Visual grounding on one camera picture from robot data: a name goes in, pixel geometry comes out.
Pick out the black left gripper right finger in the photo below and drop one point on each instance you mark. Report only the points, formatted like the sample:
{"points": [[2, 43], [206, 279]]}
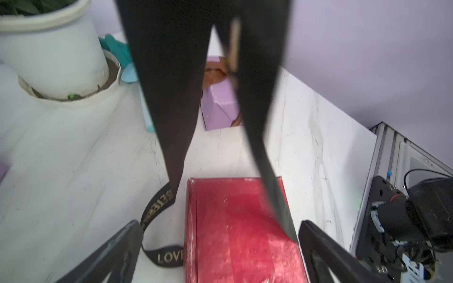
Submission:
{"points": [[324, 257]]}

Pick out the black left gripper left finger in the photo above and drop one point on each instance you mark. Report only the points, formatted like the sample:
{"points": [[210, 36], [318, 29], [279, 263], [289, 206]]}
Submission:
{"points": [[113, 262]]}

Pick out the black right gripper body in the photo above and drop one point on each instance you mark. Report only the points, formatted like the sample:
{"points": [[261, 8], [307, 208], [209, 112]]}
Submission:
{"points": [[402, 234]]}

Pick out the red gift box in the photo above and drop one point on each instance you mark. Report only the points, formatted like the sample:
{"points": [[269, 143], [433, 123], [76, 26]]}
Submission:
{"points": [[231, 235]]}

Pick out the black lettered ribbon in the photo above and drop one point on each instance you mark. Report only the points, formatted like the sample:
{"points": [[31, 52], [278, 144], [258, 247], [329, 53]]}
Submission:
{"points": [[168, 42]]}

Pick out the large purple gift box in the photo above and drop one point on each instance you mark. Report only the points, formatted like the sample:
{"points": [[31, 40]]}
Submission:
{"points": [[4, 168]]}

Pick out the small purple gift box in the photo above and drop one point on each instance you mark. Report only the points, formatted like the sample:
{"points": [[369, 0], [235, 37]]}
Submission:
{"points": [[219, 102]]}

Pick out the brown satin ribbon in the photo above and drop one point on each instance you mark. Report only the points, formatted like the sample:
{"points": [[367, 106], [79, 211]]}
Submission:
{"points": [[213, 72]]}

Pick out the teal cloth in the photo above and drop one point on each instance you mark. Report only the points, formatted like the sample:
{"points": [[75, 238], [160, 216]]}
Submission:
{"points": [[119, 49]]}

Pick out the white plant pot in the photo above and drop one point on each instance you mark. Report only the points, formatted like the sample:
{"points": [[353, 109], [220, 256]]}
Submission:
{"points": [[58, 57]]}

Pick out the green potted plant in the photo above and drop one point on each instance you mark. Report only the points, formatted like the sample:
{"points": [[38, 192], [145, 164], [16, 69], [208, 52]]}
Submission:
{"points": [[33, 7]]}

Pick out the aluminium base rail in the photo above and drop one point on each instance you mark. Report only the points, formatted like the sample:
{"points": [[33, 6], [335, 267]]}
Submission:
{"points": [[400, 161]]}

